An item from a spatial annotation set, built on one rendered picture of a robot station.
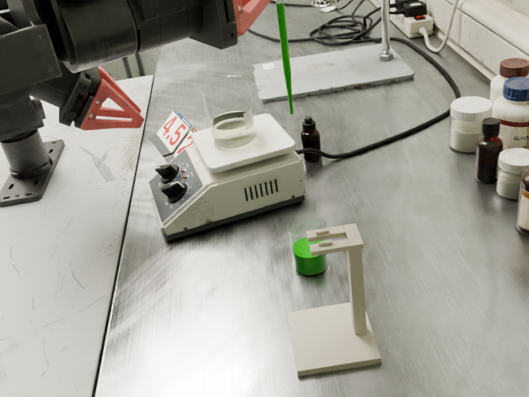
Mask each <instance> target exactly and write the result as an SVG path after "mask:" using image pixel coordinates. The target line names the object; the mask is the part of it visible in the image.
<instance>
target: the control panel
mask: <svg viewBox="0 0 529 397"><path fill-rule="evenodd" d="M169 164H170V165H178V166H179V171H178V173H177V175H176V177H175V178H174V179H173V180H172V181H170V182H169V183H167V184H170V183H172V182H174V181H177V180H178V181H179V182H180V183H185V184H186V185H187V191H186V193H185V194H184V196H183V197H182V198H181V199H180V200H179V201H177V202H174V203H170V202H169V201H168V196H166V195H165V194H164V193H163V192H162V191H161V188H162V187H163V186H165V185H167V184H163V183H162V182H161V175H159V174H157V175H156V176H155V177H154V178H153V179H152V180H150V181H149V184H150V188H151V191H152V194H153V197H154V201H155V203H156V206H157V210H158V213H159V216H160V219H161V223H162V222H164V221H165V220H166V219H167V218H168V217H170V216H171V215H172V214H173V213H174V212H175V211H176V210H178V209H179V208H180V207H181V206H182V205H183V204H184V203H185V202H186V201H187V200H188V199H189V198H190V197H192V196H193V195H194V194H195V193H196V192H197V191H199V190H200V189H201V188H202V187H203V184H202V182H201V180H200V178H199V176H198V174H197V172H196V170H195V168H194V165H193V163H192V161H191V159H190V157H189V155H188V153H187V151H186V150H183V151H182V152H181V153H180V154H179V155H178V156H177V157H175V158H174V159H173V160H172V161H171V162H170V163H169ZM182 168H185V170H184V171H183V172H180V170H181V169H182ZM186 174H187V175H188V177H187V178H186V179H184V178H183V177H184V175H186Z"/></svg>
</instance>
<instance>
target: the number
mask: <svg viewBox="0 0 529 397"><path fill-rule="evenodd" d="M187 129H188V127H187V126H186V125H185V124H184V123H183V122H182V121H181V120H180V118H179V117H178V116H177V115H176V114H175V113H174V112H173V113H172V114H171V116H170V117H169V119H167V121H166V122H165V124H164V125H163V127H162V128H161V130H160V131H159V132H160V133H161V135H162V136H163V137H164V138H165V140H166V141H167V143H168V144H169V145H170V147H171V148H172V149H173V148H174V147H175V145H176V144H177V143H178V142H179V140H180V139H181V137H182V136H183V134H184V133H185V131H186V130H187Z"/></svg>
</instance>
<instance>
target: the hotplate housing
mask: <svg viewBox="0 0 529 397"><path fill-rule="evenodd" d="M183 150H186V151H187V153H188V155H189V157H190V159H191V161H192V163H193V165H194V168H195V170H196V172H197V174H198V176H199V178H200V180H201V182H202V184H203V187H202V188H201V189H200V190H199V191H197V192H196V193H195V194H194V195H193V196H192V197H190V198H189V199H188V200H187V201H186V202H185V203H184V204H183V205H182V206H181V207H180V208H179V209H178V210H176V211H175V212H174V213H173V214H172V215H171V216H170V217H168V218H167V219H166V220H165V221H164V222H162V223H161V219H160V216H159V213H158V210H157V206H156V203H155V201H154V197H153V194H152V191H151V188H150V185H147V187H148V189H149V193H150V197H151V199H152V202H153V205H154V209H155V212H156V215H157V219H158V222H159V225H160V227H161V232H162V235H165V237H166V239H167V241H169V240H171V239H176V238H179V237H182V236H186V235H190V234H192V233H195V232H200V231H202V230H206V229H208V228H213V227H216V226H218V225H222V224H226V223H229V222H232V221H237V220H239V219H243V218H245V217H250V216H253V215H255V214H259V213H263V212H266V211H269V210H273V209H276V208H279V207H282V206H286V205H290V204H292V203H295V202H300V201H302V200H305V196H304V193H305V179H304V172H303V164H302V159H301V158H300V156H299V153H298V150H294V151H292V152H290V153H287V154H282V155H279V156H275V157H273V158H268V159H265V160H262V161H257V162H254V163H250V164H248V165H243V166H239V167H237V168H233V169H229V170H225V171H223V172H219V173H211V172H210V171H209V170H208V169H207V168H206V166H205V163H204V161H203V160H202V158H201V156H200V154H199V153H198V150H197V148H196V146H195V145H194V144H193V143H192V144H191V145H190V146H188V147H186V148H185V149H183ZM183 150H182V151H183ZM182 151H181V152H182ZM181 152H180V153H181ZM180 153H179V154H180ZM179 154H178V155H179ZM178 155H177V156H178ZM177 156H176V157H177Z"/></svg>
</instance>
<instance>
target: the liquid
mask: <svg viewBox="0 0 529 397"><path fill-rule="evenodd" d="M276 9H277V17H278V25H279V38H280V46H281V53H282V60H283V74H284V78H285V82H286V87H287V96H288V101H289V107H290V114H294V112H293V103H292V88H291V68H290V54H289V46H288V38H287V22H286V14H285V7H284V3H281V4H276Z"/></svg>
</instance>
